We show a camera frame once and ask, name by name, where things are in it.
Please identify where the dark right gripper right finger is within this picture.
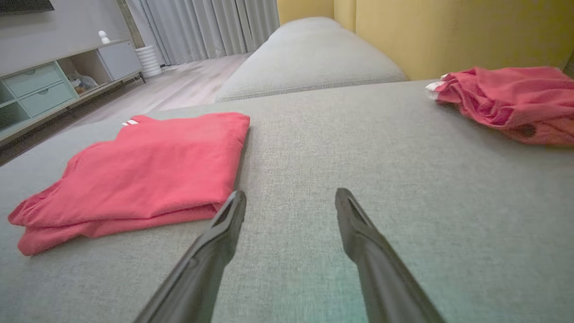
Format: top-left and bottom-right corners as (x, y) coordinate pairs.
(335, 188), (444, 323)

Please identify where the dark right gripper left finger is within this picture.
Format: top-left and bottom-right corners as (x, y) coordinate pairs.
(135, 191), (248, 323)

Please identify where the red garment with white trim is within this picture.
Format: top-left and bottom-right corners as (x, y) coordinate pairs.
(8, 112), (251, 257)

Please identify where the crumpled red garment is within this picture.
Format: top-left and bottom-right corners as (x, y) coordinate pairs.
(425, 66), (574, 147)

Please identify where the grey sofa seat cushion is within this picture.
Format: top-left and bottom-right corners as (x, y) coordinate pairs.
(0, 80), (574, 323)

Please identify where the white ribbed bin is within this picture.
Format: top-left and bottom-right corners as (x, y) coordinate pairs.
(135, 45), (163, 78)

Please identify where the clutter in cabinet shelf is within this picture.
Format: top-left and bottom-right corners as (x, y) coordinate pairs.
(67, 72), (99, 95)

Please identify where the grey sofa ottoman cushion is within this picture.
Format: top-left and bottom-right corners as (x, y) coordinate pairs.
(215, 17), (407, 102)

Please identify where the grey tv cabinet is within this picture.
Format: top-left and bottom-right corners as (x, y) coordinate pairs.
(0, 39), (147, 147)

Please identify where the pale green cabinet drawer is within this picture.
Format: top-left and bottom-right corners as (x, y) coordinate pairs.
(3, 64), (63, 99)
(19, 82), (75, 118)

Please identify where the grey curtain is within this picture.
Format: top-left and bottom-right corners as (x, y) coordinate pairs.
(126, 0), (281, 66)

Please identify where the black television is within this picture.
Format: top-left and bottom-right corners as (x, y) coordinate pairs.
(0, 0), (55, 13)

